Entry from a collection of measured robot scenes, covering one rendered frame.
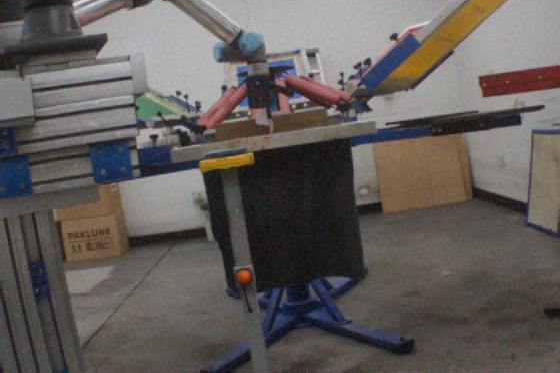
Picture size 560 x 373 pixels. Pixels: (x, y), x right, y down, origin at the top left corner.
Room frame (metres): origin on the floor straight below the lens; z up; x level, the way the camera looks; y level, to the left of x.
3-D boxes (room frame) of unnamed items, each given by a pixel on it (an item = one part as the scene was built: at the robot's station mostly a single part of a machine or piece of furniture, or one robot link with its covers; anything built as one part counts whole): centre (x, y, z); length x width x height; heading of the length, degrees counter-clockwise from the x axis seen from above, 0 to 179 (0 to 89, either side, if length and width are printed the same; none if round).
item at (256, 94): (2.27, 0.06, 1.14); 0.09 x 0.08 x 0.12; 90
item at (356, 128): (2.15, 0.03, 0.97); 0.79 x 0.58 x 0.04; 0
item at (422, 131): (2.87, -0.54, 0.91); 1.34 x 0.40 x 0.08; 60
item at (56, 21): (1.33, 0.48, 1.31); 0.15 x 0.15 x 0.10
